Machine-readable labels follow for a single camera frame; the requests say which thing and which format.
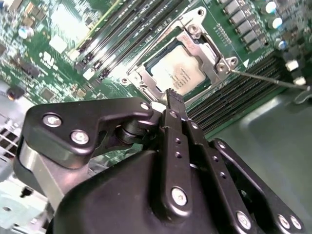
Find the metal socket cover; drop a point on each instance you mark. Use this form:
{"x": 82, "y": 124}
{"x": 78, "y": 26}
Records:
{"x": 197, "y": 48}

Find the silver CPU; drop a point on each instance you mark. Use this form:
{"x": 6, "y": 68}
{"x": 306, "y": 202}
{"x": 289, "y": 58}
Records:
{"x": 180, "y": 68}

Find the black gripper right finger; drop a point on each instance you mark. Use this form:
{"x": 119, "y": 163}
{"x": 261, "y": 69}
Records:
{"x": 214, "y": 168}

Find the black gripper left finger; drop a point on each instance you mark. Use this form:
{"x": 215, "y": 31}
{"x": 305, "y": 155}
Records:
{"x": 73, "y": 117}

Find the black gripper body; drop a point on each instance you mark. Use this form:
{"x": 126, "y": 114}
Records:
{"x": 117, "y": 195}

